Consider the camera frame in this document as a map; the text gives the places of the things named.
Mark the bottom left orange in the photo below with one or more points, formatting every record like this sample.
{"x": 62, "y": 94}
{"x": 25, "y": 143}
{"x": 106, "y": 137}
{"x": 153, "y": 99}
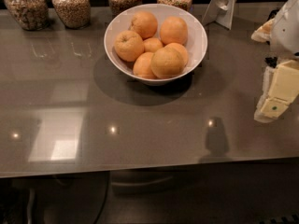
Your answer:
{"x": 142, "y": 66}

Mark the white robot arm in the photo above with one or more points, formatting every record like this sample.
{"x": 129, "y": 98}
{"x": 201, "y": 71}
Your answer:
{"x": 284, "y": 37}

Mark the stack of round coasters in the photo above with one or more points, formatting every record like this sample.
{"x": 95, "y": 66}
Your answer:
{"x": 262, "y": 34}

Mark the white picture frame stand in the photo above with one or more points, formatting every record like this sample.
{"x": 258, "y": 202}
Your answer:
{"x": 221, "y": 12}

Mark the top left orange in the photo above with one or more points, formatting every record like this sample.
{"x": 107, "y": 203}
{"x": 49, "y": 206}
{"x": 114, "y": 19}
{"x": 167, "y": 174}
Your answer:
{"x": 144, "y": 23}

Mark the right hidden orange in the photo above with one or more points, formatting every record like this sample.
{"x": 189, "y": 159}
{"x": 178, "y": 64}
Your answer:
{"x": 181, "y": 49}

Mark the white ceramic bowl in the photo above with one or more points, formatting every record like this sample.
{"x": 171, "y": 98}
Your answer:
{"x": 196, "y": 43}

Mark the top right orange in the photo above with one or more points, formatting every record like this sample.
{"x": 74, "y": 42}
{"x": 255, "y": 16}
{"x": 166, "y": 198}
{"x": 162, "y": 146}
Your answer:
{"x": 174, "y": 30}

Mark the small centre orange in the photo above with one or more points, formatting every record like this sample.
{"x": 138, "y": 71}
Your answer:
{"x": 152, "y": 44}

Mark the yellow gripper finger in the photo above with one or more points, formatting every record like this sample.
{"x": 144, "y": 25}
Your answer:
{"x": 280, "y": 89}

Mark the front large orange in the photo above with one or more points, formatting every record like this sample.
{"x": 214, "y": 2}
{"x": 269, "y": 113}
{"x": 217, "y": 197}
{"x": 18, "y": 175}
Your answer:
{"x": 167, "y": 63}

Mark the far left glass jar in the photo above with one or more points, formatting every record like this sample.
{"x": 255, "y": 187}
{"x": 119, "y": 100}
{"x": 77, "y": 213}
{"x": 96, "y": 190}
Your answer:
{"x": 31, "y": 15}

